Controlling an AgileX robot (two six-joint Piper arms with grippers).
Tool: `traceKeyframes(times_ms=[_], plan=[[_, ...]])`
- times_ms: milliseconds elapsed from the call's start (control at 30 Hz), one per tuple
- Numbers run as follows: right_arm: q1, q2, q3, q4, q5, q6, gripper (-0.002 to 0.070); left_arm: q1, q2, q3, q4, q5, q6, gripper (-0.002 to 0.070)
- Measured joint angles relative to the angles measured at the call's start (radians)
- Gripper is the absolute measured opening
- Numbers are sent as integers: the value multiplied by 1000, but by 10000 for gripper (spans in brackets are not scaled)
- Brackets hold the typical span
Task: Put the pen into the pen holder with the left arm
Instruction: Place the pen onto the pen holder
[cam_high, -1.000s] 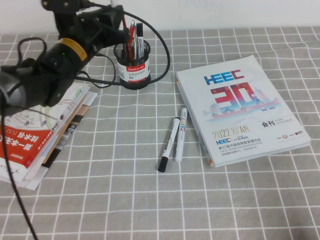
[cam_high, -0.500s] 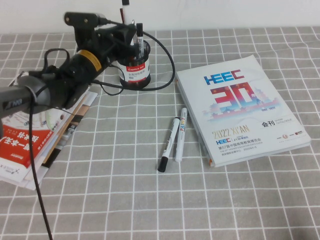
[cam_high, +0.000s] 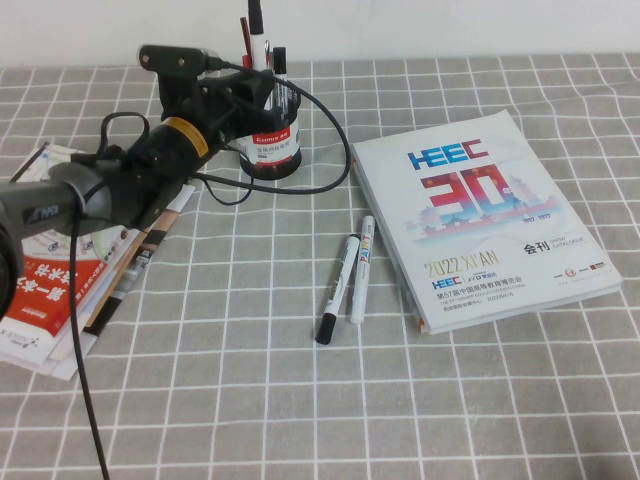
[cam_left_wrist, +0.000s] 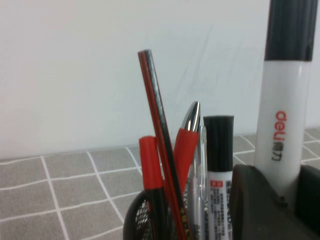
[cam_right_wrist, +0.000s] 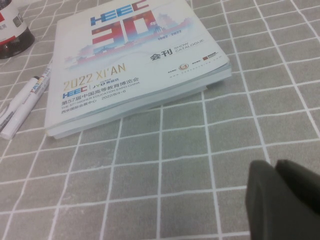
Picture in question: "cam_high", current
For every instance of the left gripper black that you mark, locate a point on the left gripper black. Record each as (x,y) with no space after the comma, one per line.
(185,142)

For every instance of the whiteboard marker black cap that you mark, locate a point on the whiteboard marker black cap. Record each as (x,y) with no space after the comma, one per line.
(256,30)
(337,290)

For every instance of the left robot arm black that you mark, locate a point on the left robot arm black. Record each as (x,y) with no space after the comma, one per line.
(75,190)

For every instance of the short red pen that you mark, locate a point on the short red pen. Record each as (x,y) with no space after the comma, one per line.
(246,61)

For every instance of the red pen with silver clip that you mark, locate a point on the red pen with silver clip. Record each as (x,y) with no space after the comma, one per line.
(267,52)

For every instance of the black mesh pen holder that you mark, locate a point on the black mesh pen holder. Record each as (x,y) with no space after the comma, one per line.
(275,150)

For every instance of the black capped marker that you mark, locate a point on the black capped marker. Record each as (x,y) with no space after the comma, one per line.
(279,60)

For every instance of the white paint marker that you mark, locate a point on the white paint marker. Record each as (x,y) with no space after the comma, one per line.
(362,270)

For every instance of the brochure with interior photo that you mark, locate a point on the brochure with interior photo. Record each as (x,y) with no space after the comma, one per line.
(132,260)

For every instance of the white HEEC catalogue book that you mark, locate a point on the white HEEC catalogue book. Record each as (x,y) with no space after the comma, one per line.
(480,215)

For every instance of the map cover book orange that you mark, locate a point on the map cover book orange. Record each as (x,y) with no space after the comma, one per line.
(45,295)

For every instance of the white paper booklet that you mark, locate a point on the white paper booklet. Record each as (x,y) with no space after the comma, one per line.
(25,345)

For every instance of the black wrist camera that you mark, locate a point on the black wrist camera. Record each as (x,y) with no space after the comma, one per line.
(170,57)

